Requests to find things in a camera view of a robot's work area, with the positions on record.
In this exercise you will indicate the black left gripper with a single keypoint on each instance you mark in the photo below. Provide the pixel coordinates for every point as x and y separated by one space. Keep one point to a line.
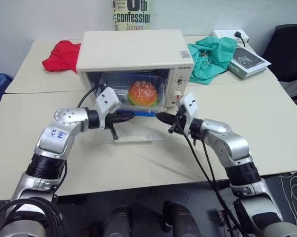
110 119

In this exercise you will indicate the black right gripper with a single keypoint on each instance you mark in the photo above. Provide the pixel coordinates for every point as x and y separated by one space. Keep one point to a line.
179 122

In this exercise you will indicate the clear food container blue rim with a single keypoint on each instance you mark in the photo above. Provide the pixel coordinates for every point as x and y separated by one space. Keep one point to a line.
141 110

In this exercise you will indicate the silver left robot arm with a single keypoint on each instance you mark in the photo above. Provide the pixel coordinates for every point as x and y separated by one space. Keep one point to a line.
52 140

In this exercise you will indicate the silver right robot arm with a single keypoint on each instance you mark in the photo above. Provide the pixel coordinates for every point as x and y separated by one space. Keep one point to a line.
234 145

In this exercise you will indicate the glass toaster oven door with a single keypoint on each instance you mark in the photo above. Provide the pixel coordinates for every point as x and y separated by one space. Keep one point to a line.
143 130

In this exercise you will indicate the large oven dial knob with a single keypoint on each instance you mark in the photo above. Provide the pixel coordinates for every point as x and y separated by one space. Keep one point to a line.
177 95

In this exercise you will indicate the small oven dial knob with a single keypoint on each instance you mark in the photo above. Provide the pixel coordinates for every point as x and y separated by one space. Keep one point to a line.
180 81

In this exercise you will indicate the oven label sticker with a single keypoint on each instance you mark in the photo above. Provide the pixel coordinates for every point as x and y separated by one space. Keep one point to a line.
184 54

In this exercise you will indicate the cream white toaster oven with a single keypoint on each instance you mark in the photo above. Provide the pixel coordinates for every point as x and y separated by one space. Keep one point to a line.
128 51

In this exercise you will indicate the toy hamburger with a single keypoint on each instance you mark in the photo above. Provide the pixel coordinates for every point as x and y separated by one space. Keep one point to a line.
142 92

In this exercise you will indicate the green cloth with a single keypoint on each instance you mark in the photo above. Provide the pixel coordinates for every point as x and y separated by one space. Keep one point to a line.
212 56

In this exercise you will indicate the red cloth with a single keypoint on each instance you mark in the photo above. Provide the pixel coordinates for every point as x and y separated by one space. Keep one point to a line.
61 58

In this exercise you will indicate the dark rounded shape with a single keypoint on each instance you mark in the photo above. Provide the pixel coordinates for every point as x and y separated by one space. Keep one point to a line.
181 219
119 222

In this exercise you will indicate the white green paperback book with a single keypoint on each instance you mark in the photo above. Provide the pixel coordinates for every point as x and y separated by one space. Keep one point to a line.
249 60

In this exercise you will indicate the white power strip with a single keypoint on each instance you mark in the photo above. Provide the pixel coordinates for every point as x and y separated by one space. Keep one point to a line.
222 33

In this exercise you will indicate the upright confession book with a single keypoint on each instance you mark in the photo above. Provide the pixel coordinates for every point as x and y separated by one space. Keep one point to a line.
132 17

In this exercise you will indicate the black office chair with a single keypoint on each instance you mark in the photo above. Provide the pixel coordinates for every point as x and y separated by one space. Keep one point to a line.
289 51

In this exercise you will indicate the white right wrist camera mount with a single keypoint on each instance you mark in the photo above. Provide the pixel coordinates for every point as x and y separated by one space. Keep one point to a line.
189 102

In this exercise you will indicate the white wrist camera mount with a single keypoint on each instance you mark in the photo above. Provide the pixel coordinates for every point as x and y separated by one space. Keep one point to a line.
189 102
107 97

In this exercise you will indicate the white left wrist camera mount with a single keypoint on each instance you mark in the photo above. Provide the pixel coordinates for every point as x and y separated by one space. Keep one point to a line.
107 97

